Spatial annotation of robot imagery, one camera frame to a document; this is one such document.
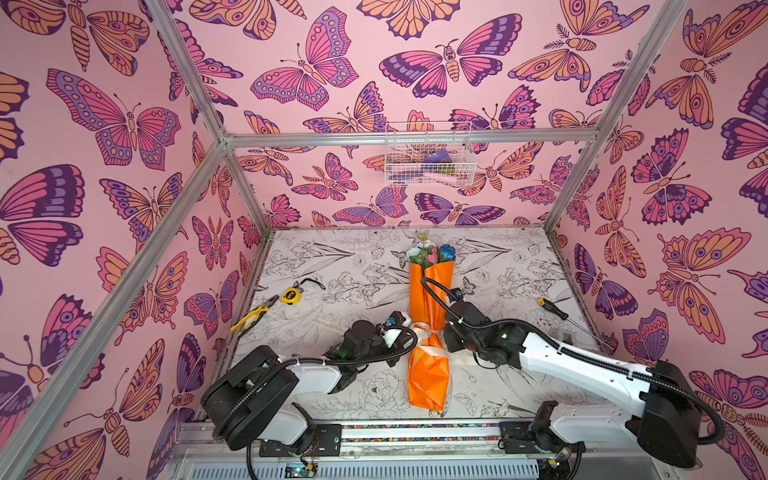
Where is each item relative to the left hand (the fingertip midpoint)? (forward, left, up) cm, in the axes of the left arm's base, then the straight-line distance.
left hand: (413, 332), depth 82 cm
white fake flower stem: (+32, -3, -4) cm, 32 cm away
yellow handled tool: (+9, +50, -8) cm, 52 cm away
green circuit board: (-31, +29, -11) cm, 43 cm away
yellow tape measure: (+17, +39, -7) cm, 43 cm away
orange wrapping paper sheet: (-1, -3, +25) cm, 25 cm away
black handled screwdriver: (+10, -49, -9) cm, 51 cm away
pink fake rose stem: (+29, -8, -3) cm, 30 cm away
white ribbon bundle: (+2, -3, -1) cm, 4 cm away
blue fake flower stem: (+29, -12, -1) cm, 32 cm away
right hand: (+1, -9, +2) cm, 10 cm away
